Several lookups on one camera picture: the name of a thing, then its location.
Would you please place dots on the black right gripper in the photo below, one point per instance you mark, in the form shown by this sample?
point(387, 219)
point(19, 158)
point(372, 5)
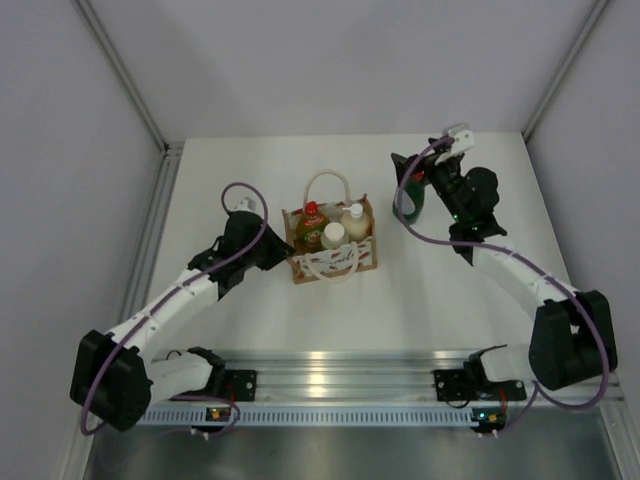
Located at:
point(431, 168)

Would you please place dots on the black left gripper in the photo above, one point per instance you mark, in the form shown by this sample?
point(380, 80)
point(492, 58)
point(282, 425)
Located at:
point(280, 250)

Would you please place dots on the green dish soap bottle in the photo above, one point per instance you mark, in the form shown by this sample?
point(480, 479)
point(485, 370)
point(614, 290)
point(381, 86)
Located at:
point(413, 197)

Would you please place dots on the yellow dish soap bottle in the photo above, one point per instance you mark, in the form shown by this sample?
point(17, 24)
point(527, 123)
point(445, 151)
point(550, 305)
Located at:
point(309, 228)

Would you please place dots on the watermelon print canvas bag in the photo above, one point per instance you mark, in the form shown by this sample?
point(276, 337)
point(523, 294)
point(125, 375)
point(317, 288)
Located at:
point(337, 265)

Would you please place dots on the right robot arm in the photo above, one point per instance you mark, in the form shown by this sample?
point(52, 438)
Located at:
point(572, 336)

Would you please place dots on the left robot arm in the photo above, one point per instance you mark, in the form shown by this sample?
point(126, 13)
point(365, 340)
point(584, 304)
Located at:
point(117, 374)

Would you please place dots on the white cap cream bottle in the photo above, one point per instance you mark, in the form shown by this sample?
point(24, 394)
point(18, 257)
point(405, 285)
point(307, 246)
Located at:
point(334, 236)

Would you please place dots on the white pump lotion bottle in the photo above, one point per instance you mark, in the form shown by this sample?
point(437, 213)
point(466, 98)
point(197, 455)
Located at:
point(356, 222)

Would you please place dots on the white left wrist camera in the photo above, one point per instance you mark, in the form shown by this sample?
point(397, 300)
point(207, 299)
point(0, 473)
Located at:
point(246, 204)

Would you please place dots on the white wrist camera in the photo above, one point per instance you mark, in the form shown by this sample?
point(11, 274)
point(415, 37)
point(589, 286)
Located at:
point(462, 141)
point(246, 204)

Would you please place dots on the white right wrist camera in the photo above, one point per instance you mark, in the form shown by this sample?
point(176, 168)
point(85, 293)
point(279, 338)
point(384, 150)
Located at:
point(462, 141)

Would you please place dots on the aluminium frame post left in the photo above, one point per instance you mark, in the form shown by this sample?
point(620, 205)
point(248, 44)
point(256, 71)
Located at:
point(106, 45)

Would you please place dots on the aluminium frame post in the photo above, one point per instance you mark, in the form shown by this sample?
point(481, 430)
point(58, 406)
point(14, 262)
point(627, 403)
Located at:
point(563, 70)
point(106, 45)

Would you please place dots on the aluminium mounting rail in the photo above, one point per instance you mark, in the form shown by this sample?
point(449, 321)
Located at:
point(345, 377)

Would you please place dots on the white slotted cable duct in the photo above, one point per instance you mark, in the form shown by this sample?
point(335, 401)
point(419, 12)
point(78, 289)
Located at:
point(203, 416)

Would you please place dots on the aluminium frame post right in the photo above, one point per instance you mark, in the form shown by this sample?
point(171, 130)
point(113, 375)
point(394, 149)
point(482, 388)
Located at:
point(563, 70)

